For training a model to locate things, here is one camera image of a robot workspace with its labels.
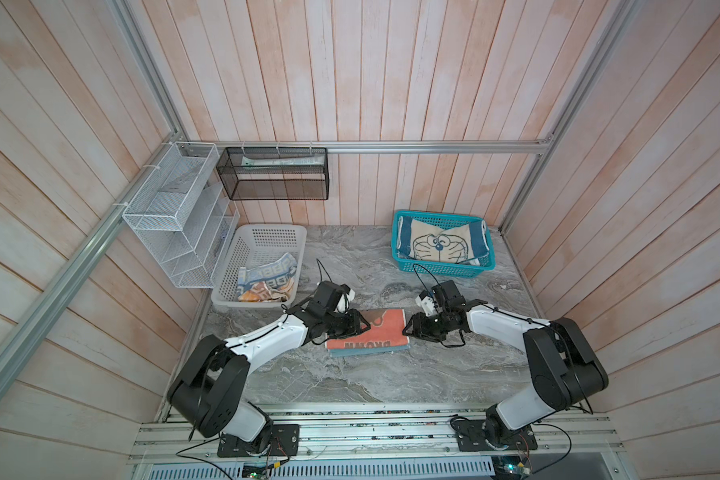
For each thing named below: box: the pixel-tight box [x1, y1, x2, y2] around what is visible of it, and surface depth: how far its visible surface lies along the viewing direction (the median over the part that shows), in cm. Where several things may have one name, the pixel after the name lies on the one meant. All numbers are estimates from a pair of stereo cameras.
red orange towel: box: [324, 308, 410, 356], surface depth 90 cm
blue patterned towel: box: [396, 216, 490, 264], surface depth 110 cm
